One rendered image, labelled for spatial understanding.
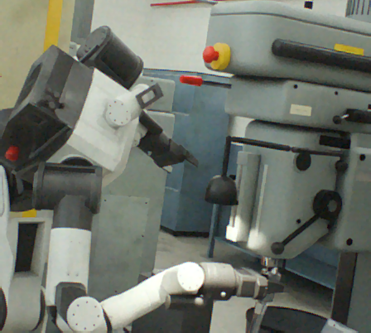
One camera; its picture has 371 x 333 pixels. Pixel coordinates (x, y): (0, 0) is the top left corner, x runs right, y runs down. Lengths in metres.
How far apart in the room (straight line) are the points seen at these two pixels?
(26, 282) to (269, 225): 0.73
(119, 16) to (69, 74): 9.73
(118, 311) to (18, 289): 0.50
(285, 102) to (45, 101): 0.54
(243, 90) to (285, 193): 0.26
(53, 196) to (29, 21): 1.73
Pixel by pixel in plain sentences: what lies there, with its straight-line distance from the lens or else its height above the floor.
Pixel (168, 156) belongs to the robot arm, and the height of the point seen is 1.48.
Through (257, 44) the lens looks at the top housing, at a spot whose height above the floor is 1.79.
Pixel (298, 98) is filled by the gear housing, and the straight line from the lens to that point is 1.71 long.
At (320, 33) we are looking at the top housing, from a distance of 1.73.
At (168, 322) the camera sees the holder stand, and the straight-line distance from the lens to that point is 2.25.
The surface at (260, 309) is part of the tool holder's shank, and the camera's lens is 1.91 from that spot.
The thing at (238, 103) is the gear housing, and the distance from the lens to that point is 1.83.
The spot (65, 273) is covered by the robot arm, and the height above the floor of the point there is 1.25.
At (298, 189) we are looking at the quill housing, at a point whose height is 1.48.
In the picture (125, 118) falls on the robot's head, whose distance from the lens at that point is 1.76.
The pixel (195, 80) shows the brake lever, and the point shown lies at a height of 1.70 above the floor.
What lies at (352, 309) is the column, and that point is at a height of 1.14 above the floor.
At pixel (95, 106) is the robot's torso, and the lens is 1.85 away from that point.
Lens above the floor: 1.65
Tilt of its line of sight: 4 degrees down
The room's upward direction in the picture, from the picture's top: 8 degrees clockwise
